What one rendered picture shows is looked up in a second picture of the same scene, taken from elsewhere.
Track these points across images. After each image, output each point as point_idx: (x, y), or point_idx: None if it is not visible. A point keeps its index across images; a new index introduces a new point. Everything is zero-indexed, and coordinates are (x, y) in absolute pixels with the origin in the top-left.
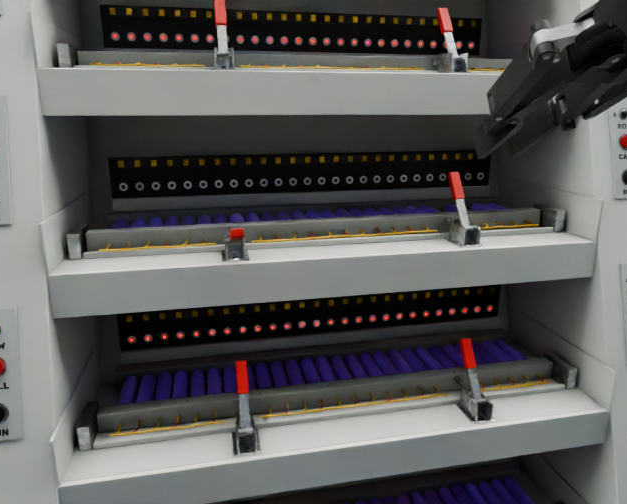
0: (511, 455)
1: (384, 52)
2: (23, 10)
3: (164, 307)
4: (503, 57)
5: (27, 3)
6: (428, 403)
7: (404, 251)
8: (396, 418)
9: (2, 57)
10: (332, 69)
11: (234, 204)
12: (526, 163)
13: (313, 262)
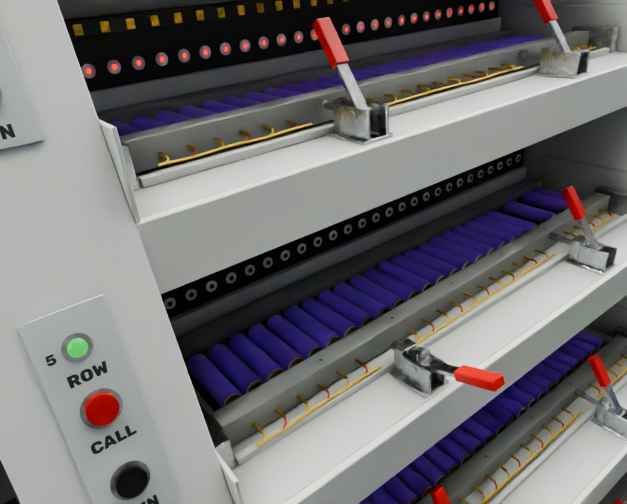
0: None
1: (416, 29)
2: (81, 120)
3: (376, 486)
4: (524, 17)
5: (84, 104)
6: (573, 431)
7: (567, 300)
8: (562, 463)
9: (73, 223)
10: (450, 92)
11: (306, 274)
12: (568, 139)
13: (507, 355)
